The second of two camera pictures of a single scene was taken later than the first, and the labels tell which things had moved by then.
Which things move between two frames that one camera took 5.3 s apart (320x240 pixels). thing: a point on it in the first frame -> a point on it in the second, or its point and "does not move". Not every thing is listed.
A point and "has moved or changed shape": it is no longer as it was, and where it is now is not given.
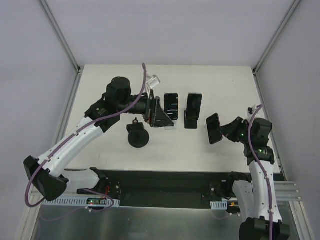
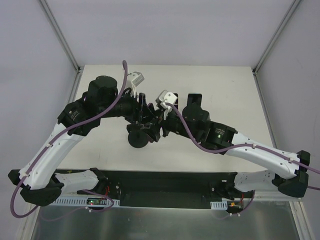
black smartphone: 193,106 does not move
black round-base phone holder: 138,137 does not move
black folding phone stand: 190,123 has moved or changed shape
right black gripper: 230,129 -> 164,122
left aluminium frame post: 60,34 does not move
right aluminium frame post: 293,8 does not move
